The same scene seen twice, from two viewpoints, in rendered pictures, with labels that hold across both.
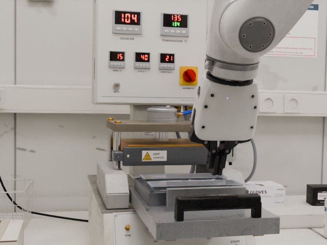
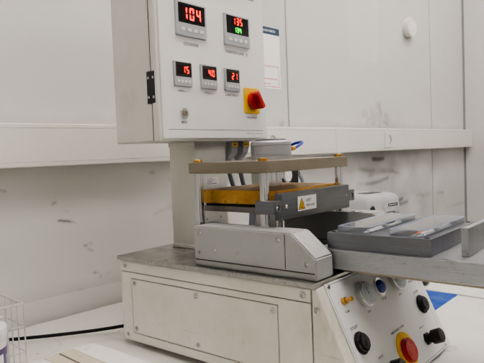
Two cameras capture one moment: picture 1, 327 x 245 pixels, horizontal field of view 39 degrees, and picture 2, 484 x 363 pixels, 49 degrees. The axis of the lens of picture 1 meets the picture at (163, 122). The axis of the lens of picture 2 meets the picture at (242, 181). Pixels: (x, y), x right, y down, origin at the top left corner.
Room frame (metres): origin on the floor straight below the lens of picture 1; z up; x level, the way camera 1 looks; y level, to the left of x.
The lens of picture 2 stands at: (0.43, 0.67, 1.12)
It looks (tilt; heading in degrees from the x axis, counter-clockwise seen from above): 3 degrees down; 323
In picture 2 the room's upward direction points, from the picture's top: 2 degrees counter-clockwise
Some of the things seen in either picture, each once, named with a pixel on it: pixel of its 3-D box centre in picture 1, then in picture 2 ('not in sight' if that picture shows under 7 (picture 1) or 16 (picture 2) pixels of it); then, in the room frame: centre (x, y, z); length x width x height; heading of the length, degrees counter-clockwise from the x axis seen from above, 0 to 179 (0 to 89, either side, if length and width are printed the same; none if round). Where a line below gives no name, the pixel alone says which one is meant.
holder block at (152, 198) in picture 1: (188, 189); (402, 233); (0.95, -0.05, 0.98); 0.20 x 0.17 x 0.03; 103
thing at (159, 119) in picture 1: (166, 131); (264, 172); (1.24, -0.01, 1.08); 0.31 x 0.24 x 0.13; 103
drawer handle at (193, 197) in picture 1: (218, 206); not in sight; (0.77, -0.10, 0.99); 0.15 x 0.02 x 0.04; 103
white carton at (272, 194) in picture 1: (248, 194); not in sight; (1.65, -0.31, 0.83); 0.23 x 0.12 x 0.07; 103
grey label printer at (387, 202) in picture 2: not in sight; (359, 215); (1.72, -0.85, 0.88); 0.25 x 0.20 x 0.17; 3
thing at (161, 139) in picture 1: (164, 138); (274, 181); (1.21, 0.00, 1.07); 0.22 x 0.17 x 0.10; 103
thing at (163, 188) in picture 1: (194, 188); (428, 229); (0.91, -0.06, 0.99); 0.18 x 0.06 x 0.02; 103
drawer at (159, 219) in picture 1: (194, 200); (432, 243); (0.91, -0.06, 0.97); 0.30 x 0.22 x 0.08; 13
